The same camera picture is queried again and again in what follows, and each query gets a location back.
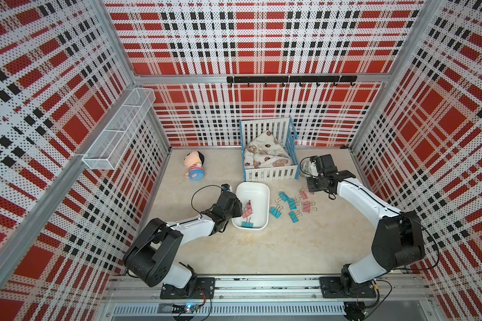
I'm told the teal binder clip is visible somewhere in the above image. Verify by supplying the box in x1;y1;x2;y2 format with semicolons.
275;191;289;203
269;204;283;219
241;217;254;229
287;198;302;211
289;210;303;223

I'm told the pink binder clip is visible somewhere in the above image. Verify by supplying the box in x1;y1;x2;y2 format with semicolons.
242;201;253;219
297;187;314;200
302;201;318;213

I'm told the white plastic storage box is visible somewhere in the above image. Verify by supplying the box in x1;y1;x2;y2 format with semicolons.
232;182;270;231

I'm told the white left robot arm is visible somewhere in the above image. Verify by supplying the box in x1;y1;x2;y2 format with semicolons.
123;184;242;298

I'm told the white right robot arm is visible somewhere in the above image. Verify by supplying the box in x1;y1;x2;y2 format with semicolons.
303;155;425;298

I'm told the blue white toy crib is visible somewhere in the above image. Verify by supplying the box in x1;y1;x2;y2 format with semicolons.
240;117;299;182

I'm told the printed white blanket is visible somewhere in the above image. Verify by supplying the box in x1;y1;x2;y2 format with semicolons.
244;131;293;169

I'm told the black hook rail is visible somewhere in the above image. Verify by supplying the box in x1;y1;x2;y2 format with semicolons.
226;75;358;85

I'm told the white wire mesh shelf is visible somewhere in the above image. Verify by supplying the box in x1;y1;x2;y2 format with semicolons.
82;88;155;171

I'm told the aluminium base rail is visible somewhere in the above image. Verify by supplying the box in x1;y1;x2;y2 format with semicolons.
98;274;443;320

